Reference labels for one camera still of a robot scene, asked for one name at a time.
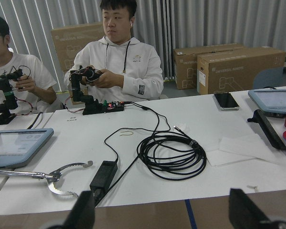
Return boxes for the cardboard box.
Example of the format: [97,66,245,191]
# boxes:
[51,22,104,96]
[174,43,244,90]
[197,46,286,95]

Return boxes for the shirt person left hand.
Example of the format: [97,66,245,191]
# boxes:
[15,75,36,93]

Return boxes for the cardboard box left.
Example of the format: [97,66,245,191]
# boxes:
[51,22,104,96]

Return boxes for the cardboard box front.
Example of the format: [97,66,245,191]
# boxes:
[197,46,286,95]

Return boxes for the person in white hoodie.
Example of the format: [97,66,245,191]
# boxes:
[72,0,163,102]

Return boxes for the hoodie person right hand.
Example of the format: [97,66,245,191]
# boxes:
[93,69,124,88]

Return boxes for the green-handled reacher grabber tool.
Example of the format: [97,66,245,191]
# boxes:
[0,160,93,198]

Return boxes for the white tissue paper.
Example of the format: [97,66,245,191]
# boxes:
[206,134,286,166]

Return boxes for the black power adapter brick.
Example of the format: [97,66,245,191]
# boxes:
[90,161,117,202]

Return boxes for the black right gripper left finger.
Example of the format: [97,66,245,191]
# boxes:
[63,191,95,229]

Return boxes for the coiled black cable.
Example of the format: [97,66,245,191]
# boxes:
[136,135,207,181]

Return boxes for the person in white shirt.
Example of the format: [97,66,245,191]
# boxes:
[0,17,61,115]

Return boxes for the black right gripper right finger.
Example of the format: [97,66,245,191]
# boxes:
[229,188,272,229]

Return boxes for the cardboard box behind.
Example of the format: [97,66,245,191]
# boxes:
[174,43,244,90]

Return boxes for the blue teach pendant tablet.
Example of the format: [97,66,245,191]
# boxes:
[0,128,54,168]

